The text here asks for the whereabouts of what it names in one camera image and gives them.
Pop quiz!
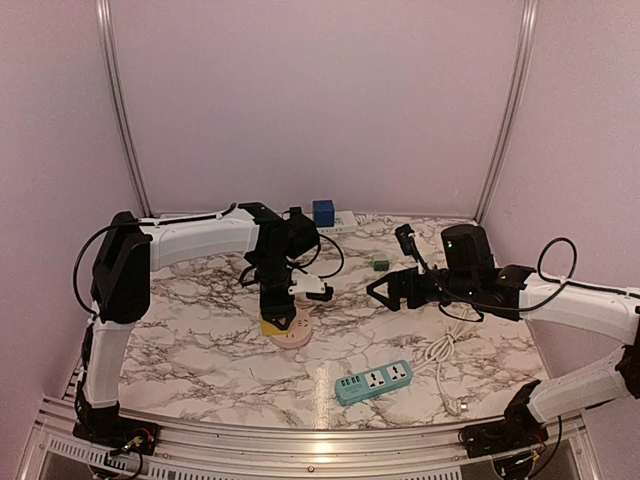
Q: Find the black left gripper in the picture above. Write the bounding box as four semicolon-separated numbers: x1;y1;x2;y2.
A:
255;255;298;331

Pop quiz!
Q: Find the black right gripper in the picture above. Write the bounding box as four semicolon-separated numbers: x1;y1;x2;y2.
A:
367;266;477;312

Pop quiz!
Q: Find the yellow cube power socket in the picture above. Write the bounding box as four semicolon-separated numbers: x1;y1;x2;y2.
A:
259;318;289;336

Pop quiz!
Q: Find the pink round power socket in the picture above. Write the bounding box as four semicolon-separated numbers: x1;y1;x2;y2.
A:
269;309;313;350

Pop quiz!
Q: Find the green cube plug adapter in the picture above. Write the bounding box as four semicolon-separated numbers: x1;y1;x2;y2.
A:
370;253;391;272

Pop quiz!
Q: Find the white multicolour power strip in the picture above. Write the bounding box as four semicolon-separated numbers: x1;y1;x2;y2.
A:
317;210;358;235

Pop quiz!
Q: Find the blue cube power socket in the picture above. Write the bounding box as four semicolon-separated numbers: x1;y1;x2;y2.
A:
312;200;335;228

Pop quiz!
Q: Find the black power adapter with cable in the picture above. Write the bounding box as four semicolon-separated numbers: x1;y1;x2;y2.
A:
282;206;303;219

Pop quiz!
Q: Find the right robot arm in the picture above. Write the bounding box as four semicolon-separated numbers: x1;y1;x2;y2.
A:
366;224;639;448

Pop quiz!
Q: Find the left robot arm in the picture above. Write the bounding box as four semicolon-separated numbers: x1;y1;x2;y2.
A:
75;202;332;445

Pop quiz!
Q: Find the teal power strip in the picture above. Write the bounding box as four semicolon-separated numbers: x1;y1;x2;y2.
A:
334;360;413;406

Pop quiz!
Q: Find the white teal strip cable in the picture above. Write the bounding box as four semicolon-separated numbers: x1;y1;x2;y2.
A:
412;309;483;416

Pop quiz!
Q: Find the aluminium front rail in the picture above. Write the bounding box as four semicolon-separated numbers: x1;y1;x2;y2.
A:
14;397;604;479

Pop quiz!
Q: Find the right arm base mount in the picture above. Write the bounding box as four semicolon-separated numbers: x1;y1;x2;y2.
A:
458;380;549;458

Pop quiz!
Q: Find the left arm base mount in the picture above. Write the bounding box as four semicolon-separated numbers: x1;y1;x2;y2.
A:
73;405;160;455

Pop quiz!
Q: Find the right aluminium frame post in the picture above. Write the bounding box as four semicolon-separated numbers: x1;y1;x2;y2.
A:
474;0;540;224

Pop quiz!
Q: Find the aluminium frame post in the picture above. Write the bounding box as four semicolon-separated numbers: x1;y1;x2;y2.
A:
95;0;153;217
474;0;540;224

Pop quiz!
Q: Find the left aluminium frame post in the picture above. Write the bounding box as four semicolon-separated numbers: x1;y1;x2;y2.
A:
95;0;153;217

